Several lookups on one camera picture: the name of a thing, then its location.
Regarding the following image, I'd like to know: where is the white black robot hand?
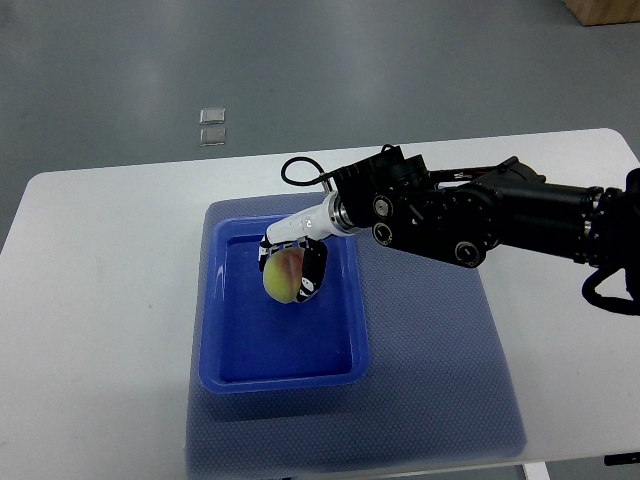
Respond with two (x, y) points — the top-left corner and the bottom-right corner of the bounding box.
(258, 192), (358, 303)

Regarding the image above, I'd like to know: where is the green red peach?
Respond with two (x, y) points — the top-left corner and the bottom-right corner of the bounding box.
(263, 247), (304, 304)

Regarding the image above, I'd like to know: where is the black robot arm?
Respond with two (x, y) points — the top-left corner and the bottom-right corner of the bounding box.
(259, 145), (639, 316)

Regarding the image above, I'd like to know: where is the lower metal floor plate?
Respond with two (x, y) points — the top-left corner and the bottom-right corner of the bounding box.
(199, 126), (226, 146)

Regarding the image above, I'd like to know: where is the metal floor plate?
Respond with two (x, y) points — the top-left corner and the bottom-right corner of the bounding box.
(199, 126), (226, 146)
(199, 107), (226, 125)

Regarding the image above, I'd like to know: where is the upper metal floor plate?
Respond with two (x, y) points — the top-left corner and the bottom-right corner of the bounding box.
(199, 107), (226, 125)

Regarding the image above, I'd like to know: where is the blue plastic tray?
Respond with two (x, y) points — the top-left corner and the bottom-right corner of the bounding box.
(197, 215), (370, 394)

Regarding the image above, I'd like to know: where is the blue grey mesh mat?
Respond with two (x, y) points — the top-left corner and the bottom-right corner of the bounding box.
(185, 194), (526, 479)

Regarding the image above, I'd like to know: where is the white table leg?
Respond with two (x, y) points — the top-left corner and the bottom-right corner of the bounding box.
(522, 462), (550, 480)

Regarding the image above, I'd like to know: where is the wooden box corner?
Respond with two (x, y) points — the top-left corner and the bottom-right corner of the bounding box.
(564, 0), (639, 26)

